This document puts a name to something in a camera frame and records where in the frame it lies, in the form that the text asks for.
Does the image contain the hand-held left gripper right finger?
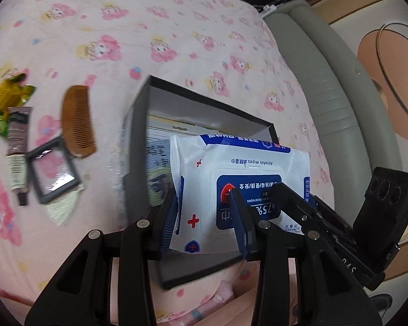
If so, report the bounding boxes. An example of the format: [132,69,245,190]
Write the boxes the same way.
[227,187,383,326]

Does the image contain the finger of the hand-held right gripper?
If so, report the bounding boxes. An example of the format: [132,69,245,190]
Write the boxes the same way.
[270,183,357,250]
[311,193,356,242]

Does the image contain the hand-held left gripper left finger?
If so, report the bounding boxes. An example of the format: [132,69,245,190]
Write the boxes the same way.
[24,187,180,326]

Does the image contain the white blue wet wipes pack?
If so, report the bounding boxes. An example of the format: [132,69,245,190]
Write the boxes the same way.
[170,133,311,255]

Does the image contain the clear bag with blue print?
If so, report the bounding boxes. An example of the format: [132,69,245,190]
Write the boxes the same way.
[146,136,177,208]

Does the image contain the black cardboard box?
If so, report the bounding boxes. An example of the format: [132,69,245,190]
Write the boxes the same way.
[122,75,279,291]

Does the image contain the cream tassel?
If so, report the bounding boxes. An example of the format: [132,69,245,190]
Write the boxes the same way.
[46,183,86,227]

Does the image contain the grey padded headboard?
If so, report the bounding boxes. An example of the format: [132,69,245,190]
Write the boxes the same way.
[263,0,408,282]

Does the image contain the brown wooden comb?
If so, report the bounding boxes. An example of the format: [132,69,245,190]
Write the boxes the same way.
[61,85,98,159]

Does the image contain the thin black hoop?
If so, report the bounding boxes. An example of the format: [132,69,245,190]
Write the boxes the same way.
[375,22,408,128]

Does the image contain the brown cream hand cream tube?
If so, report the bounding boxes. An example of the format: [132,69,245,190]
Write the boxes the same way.
[5,106,33,207]

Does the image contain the pink cartoon printed blanket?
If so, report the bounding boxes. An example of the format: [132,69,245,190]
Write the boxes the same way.
[0,0,330,326]

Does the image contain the green yellow snack packet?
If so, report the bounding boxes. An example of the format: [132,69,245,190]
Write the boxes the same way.
[0,73,36,140]

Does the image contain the black square display frame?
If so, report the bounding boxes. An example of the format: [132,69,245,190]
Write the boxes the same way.
[25,136,82,205]

